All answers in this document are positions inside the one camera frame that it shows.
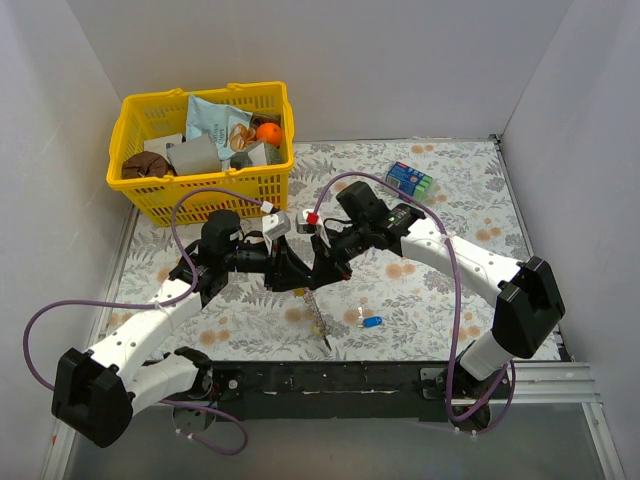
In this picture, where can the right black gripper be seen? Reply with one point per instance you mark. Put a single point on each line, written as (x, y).
(329, 257)

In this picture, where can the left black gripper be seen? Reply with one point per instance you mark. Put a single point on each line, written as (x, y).
(273, 267)

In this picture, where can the metal disc with keyrings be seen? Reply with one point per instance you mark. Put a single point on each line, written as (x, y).
(318, 322)

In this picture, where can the silver key with blue tag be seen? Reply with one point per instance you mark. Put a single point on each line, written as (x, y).
(360, 318)

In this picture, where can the blue key tag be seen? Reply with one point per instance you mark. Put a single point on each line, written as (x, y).
(370, 322)

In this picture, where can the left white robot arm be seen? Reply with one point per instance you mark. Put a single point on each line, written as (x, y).
(98, 392)

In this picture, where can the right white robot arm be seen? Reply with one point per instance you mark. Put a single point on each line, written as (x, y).
(524, 295)

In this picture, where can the floral table mat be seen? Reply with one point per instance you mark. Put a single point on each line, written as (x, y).
(422, 317)

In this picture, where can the blue green sponge pack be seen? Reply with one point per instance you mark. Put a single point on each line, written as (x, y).
(409, 181)

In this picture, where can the orange fruit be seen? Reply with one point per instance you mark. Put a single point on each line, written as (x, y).
(270, 133)

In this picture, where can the grey paper cup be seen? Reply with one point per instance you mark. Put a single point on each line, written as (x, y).
(194, 157)

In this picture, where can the light blue chips bag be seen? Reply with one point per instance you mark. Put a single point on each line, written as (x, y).
(228, 127)

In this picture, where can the brown round pastry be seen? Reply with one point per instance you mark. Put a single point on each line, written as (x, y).
(145, 164)

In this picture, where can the white box in basket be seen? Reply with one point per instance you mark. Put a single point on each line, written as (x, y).
(160, 145)

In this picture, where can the yellow plastic basket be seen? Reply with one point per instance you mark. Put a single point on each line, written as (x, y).
(190, 199)

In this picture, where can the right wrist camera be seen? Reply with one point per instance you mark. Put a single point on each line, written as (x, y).
(309, 222)

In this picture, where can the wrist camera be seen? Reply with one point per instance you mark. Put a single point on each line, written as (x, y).
(275, 225)
(309, 222)

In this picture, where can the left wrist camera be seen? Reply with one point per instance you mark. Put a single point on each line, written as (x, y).
(275, 225)

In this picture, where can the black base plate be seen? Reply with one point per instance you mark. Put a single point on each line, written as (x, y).
(254, 390)

